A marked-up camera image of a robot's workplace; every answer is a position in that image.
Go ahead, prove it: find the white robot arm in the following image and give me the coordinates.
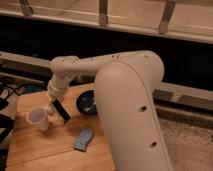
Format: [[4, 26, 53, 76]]
[[48, 50, 173, 171]]

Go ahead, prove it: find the dark cables and clutter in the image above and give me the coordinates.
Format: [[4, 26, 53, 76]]
[[0, 76, 44, 151]]

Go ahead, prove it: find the black bowl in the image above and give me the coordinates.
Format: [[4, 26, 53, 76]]
[[76, 90, 97, 116]]

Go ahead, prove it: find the black whiteboard eraser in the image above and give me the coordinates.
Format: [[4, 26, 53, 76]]
[[53, 100, 71, 122]]

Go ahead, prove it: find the grey metal rail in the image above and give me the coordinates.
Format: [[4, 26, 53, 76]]
[[0, 51, 52, 77]]

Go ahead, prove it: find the wooden board table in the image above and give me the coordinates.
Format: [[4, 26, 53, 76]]
[[6, 84, 115, 171]]

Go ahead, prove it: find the blue sponge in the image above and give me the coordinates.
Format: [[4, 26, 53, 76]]
[[74, 128, 93, 152]]

